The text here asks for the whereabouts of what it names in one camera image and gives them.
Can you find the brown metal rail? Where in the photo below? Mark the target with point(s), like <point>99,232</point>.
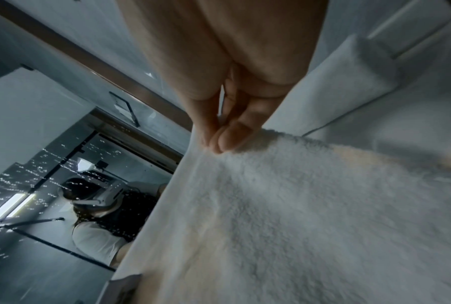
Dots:
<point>98,66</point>

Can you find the folded white towel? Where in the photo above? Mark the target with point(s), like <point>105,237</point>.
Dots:
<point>338,86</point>

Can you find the person's right hand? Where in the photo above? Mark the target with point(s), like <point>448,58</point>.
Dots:
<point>210,44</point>

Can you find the white terry towel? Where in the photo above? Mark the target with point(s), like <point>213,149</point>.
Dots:
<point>285,222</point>

